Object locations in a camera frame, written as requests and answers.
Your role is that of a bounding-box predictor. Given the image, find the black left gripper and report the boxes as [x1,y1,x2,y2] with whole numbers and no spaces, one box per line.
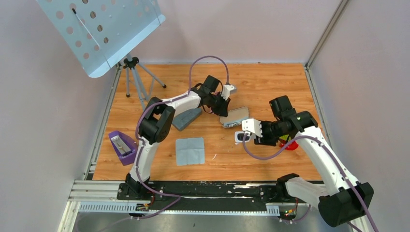
[207,92,230,117]

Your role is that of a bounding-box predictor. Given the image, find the flag print glasses case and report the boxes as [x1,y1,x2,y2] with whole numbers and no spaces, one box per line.
[220,106,249,128]

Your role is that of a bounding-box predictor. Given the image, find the white frame black sunglasses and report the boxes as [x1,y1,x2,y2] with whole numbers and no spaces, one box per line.
[234,131,250,144]

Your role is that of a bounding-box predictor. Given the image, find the light blue cloth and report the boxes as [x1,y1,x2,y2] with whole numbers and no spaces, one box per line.
[176,137,205,166]
[222,118,245,128]

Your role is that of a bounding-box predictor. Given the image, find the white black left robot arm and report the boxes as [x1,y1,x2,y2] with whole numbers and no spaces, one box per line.
[125,75,236,200]

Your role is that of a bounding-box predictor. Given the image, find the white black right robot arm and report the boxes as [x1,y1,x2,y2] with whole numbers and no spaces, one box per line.
[242,96,375,227]

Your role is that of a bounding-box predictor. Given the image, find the green toy brick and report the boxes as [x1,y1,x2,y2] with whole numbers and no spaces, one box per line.
[279,135,290,144]

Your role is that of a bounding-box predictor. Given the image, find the red toy arch block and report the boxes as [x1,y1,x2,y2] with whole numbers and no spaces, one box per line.
[279,140,299,151]

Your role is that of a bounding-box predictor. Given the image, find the grey-green glasses case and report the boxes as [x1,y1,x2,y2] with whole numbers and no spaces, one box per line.
[172,108,202,131]

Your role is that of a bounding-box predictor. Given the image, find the purple glasses case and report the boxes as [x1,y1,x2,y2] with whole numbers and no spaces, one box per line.
[108,130,138,166]

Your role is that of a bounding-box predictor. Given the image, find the perforated metal music stand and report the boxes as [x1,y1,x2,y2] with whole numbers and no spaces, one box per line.
[38,0,166,102]

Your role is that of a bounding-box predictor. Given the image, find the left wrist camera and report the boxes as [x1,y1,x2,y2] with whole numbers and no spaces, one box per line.
[221,84,237,101]

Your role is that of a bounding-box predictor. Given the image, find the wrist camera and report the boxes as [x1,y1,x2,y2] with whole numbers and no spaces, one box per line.
[241,118,263,137]
[221,84,237,101]

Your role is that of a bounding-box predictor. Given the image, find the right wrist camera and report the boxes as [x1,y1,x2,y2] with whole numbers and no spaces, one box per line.
[241,118,263,137]

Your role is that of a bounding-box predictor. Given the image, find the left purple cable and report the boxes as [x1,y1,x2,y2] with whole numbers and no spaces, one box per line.
[134,55,231,221]

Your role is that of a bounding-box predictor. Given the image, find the purple cable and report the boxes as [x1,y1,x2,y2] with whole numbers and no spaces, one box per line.
[134,55,231,221]
[242,132,380,232]

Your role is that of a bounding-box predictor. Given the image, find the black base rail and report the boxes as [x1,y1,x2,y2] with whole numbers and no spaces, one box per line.
[68,180,361,216]

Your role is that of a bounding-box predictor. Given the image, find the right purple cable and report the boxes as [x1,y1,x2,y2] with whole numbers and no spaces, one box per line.
[242,132,380,232]

